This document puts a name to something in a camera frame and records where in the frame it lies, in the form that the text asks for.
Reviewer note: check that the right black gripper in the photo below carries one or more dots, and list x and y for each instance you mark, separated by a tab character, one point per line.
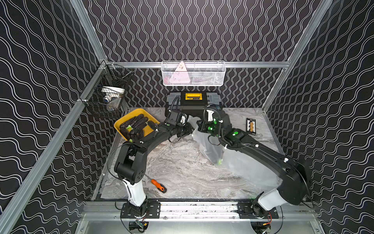
201	127

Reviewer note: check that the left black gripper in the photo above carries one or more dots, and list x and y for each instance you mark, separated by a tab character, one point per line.
186	128

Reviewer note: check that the clear zip-top bag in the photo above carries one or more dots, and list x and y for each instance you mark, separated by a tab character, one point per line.
201	138

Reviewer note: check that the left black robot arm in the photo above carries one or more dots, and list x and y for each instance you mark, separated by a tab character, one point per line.
131	163

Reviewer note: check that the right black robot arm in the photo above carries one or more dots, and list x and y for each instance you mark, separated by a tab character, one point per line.
239	147

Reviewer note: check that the black yellow toolbox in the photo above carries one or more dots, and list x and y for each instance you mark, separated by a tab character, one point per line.
192	103

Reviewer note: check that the black phone with orange screen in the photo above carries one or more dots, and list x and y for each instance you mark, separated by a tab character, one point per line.
251	126

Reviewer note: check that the yellow plastic tray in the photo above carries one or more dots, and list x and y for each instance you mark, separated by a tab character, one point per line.
136	125

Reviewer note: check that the pink triangular card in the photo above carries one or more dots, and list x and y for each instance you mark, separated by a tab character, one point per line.
180	75

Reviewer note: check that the white tape roll in basket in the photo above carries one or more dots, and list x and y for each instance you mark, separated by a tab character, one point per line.
110	92

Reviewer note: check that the white wire wall basket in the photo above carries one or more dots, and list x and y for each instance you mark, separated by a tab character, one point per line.
202	73

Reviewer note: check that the orange handled screwdriver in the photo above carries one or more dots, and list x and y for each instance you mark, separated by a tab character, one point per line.
160	187

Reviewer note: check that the black wire corner basket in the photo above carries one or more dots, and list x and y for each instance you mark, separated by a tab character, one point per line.
110	75

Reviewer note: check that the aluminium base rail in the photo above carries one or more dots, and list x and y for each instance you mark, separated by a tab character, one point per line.
162	210

